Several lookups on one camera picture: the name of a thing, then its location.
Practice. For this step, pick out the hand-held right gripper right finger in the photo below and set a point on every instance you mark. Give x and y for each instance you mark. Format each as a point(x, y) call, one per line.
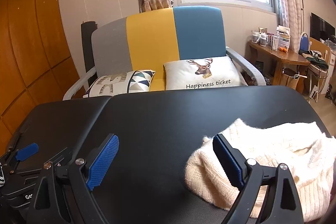
point(228, 161)

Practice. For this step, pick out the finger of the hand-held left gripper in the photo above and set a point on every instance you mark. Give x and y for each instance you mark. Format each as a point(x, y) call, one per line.
point(63, 154)
point(26, 151)

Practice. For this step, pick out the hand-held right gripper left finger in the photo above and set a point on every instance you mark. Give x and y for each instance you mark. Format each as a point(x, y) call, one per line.
point(103, 161)

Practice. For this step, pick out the cream knit sweater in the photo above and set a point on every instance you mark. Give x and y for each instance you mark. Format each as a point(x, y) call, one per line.
point(275, 140)

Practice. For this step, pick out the geometric print cushion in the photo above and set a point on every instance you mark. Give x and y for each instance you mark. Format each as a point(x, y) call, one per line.
point(118, 82)

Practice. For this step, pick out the deer print cushion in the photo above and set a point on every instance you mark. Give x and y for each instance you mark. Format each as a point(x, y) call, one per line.
point(178, 74)

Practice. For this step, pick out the wooden wardrobe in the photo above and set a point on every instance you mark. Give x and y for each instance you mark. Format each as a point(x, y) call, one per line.
point(31, 43)

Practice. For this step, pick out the wooden desk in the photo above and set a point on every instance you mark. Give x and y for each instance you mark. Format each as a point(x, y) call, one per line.
point(286, 57)

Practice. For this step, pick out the grey yellow blue sofa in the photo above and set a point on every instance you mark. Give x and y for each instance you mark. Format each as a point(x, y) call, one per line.
point(149, 40)

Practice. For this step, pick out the dark green cloth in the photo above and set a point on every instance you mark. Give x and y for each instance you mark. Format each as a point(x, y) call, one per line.
point(315, 60)

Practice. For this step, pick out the blue chair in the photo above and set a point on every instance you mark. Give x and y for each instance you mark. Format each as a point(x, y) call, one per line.
point(304, 43)

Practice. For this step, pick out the black television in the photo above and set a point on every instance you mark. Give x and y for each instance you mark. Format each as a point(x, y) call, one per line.
point(320, 27)

